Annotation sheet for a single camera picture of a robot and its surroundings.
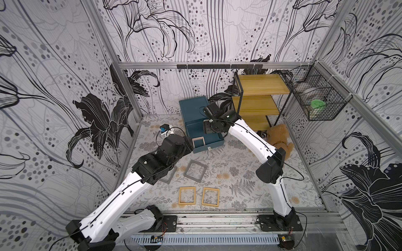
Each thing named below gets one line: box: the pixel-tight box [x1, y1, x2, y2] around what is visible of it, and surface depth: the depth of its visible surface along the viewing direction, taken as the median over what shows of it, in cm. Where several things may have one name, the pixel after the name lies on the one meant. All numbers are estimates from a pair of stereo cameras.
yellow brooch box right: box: [202, 187, 221, 208], surface depth 83 cm
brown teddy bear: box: [266, 123, 294, 161], surface depth 95 cm
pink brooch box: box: [191, 136, 206, 148], surface depth 88 cm
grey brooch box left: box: [158, 165, 178, 185], surface depth 90 cm
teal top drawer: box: [184, 117, 225, 154], surface depth 88 cm
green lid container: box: [310, 99, 327, 109], surface depth 81 cm
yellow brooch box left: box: [177, 186, 197, 205], surface depth 83 cm
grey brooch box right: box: [183, 159, 208, 184], surface depth 92 cm
